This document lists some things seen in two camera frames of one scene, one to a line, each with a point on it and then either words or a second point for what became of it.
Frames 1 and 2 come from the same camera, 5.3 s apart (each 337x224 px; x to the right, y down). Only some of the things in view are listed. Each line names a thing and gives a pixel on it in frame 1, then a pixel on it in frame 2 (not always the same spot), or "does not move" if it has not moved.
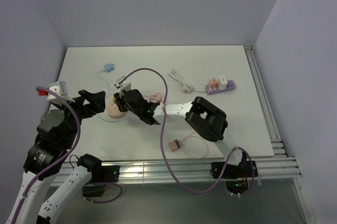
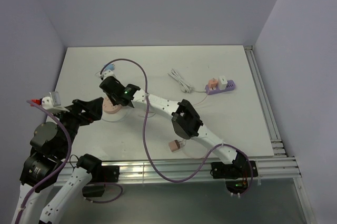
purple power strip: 230,86 does not move
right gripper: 119,100 -> 114,101
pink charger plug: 212,83 does not move
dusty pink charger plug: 175,145 does not move
